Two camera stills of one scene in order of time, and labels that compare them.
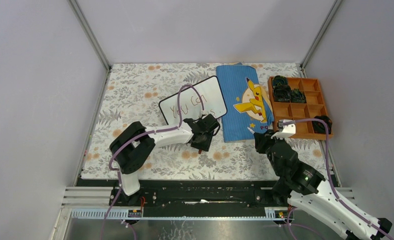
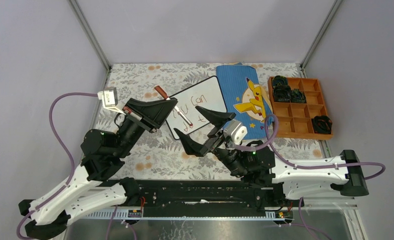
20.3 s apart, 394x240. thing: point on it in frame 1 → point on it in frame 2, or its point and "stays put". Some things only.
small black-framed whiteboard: (191, 105) stays put
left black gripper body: (202, 144) → (139, 120)
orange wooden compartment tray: (314, 106) stays put
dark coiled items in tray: (282, 93) stays put
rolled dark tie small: (297, 96) stays put
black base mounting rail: (194, 194) stays put
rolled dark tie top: (278, 80) stays put
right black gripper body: (263, 146) → (213, 143)
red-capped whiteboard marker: (251, 130) → (167, 98)
